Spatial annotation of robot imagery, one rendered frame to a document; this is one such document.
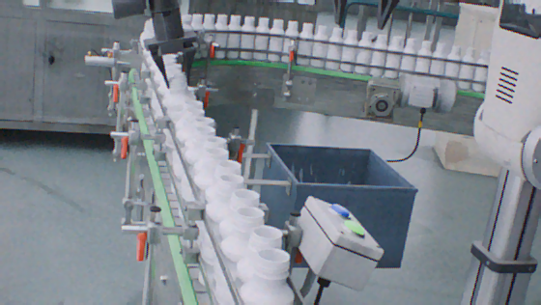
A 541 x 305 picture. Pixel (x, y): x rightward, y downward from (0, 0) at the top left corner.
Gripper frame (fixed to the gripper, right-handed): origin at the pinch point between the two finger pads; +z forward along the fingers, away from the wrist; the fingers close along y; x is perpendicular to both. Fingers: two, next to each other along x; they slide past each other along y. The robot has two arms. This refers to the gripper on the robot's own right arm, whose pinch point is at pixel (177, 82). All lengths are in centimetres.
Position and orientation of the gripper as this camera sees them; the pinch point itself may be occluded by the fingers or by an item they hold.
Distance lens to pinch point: 143.4
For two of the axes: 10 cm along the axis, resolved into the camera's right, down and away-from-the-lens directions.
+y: -9.6, 2.0, -1.7
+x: 2.3, 3.2, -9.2
